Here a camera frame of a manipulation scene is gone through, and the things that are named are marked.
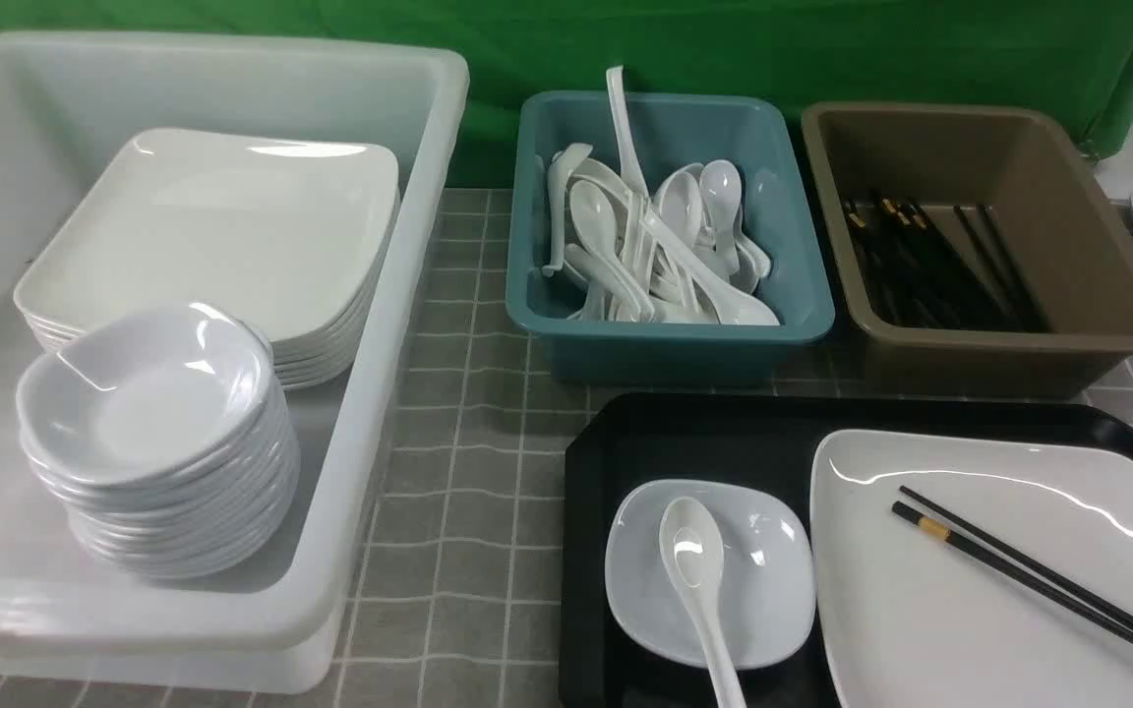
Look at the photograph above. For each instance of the white ceramic soup spoon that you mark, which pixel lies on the white ceramic soup spoon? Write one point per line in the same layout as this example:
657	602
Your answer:
689	541

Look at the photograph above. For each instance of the small white bowl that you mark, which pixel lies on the small white bowl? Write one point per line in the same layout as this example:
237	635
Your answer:
767	597

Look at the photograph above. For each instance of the white square rice plate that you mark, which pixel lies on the white square rice plate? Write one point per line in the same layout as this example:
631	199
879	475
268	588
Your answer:
909	622

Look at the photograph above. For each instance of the black chopstick plain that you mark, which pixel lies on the black chopstick plain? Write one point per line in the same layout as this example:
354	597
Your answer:
1007	552

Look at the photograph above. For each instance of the black chopstick gold band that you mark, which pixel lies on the black chopstick gold band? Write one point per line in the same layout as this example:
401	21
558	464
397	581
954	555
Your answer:
979	553

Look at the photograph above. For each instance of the black serving tray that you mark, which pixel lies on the black serving tray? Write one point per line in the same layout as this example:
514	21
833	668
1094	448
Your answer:
763	443

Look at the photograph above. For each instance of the pile of white spoons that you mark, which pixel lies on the pile of white spoons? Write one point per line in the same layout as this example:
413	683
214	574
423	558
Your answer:
679	257

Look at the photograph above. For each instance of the upright white spoon in bin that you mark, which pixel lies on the upright white spoon in bin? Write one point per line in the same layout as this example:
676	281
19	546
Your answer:
630	166

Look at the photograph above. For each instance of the teal plastic bin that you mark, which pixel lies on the teal plastic bin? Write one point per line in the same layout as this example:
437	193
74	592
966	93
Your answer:
669	130

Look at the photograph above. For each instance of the grey checked tablecloth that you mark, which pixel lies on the grey checked tablecloth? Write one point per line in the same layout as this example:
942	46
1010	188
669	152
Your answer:
454	601

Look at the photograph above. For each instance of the stack of white square plates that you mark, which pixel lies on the stack of white square plates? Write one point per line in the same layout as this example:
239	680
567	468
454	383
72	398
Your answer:
286	236

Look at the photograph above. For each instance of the pile of black chopsticks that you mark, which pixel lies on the pile of black chopsticks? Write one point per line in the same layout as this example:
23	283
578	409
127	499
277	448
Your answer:
915	276

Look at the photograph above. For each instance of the stack of white bowls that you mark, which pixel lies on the stack of white bowls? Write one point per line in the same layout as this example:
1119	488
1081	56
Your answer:
167	438

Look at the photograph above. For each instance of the brown plastic bin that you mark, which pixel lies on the brown plastic bin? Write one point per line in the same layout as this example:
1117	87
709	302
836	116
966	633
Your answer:
1072	248

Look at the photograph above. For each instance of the large white plastic bin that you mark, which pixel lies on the large white plastic bin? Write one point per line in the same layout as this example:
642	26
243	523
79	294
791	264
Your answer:
68	101

